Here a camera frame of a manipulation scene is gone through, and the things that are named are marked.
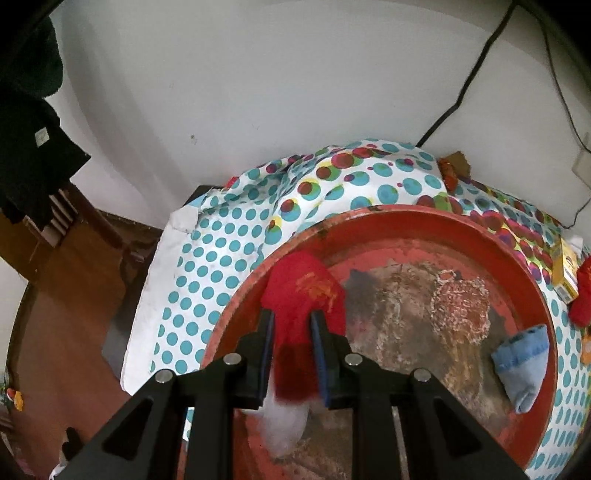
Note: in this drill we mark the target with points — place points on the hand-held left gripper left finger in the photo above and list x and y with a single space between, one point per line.
268 353

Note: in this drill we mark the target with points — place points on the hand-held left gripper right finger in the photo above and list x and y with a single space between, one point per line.
318 355

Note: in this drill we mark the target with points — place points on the red sock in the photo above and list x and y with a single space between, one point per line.
300 295

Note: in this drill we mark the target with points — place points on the clear plastic bag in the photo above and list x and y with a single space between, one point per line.
284 429

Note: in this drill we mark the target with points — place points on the round red tray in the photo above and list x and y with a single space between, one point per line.
415 323

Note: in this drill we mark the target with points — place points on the polka-dot tablecloth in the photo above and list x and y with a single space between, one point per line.
221 258

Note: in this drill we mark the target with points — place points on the light blue sock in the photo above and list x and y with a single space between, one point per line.
521 369

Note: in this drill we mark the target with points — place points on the red snack wrapper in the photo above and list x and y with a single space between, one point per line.
448 174

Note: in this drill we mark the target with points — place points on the wooden chair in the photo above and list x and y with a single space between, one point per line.
87 221

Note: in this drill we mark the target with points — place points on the brown cardboard piece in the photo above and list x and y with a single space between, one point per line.
459 161

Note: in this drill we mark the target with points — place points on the small yellow toy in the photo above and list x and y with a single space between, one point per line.
14 399

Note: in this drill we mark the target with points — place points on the small yellow box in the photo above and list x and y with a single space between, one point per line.
565 272

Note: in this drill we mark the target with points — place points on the wooden door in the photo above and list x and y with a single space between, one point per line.
18 244

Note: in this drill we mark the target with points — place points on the red cloth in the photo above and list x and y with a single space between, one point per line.
584 295

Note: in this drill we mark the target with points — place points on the dark green jacket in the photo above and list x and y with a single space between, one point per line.
32 138

